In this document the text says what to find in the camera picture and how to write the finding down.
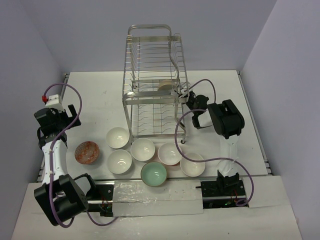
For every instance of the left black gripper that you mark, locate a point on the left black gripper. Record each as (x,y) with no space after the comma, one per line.
(69,120)

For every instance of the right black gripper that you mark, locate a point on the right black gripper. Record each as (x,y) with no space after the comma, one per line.
(186,96)

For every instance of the white bowl beige outside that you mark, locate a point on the white bowl beige outside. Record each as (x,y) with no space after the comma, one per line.
(167,85)

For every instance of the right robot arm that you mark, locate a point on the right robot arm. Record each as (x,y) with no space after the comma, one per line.
(228,123)

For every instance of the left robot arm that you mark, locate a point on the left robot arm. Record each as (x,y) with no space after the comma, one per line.
(60,196)

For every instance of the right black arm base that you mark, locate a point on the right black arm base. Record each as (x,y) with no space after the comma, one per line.
(224,192)

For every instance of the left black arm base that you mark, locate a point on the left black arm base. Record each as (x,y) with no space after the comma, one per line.
(100,199)

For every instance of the steel two-tier dish rack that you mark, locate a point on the steel two-tier dish rack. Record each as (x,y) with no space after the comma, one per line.
(153,53)

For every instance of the red patterned bowl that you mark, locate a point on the red patterned bowl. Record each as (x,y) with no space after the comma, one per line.
(87,152)

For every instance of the white bowl pink rim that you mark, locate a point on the white bowl pink rim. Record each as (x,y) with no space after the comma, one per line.
(168,154)

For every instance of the pale green bowl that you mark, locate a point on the pale green bowl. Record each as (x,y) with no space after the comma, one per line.
(153,174)

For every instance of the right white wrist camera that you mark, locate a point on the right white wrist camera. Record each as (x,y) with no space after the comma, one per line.
(185,95)

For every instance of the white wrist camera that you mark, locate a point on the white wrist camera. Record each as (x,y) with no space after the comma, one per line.
(55,102)
(185,95)

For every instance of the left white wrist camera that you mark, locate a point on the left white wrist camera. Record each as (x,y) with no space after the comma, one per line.
(55,102)

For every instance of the aluminium table edge rail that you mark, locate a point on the aluminium table edge rail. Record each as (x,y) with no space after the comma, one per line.
(53,145)

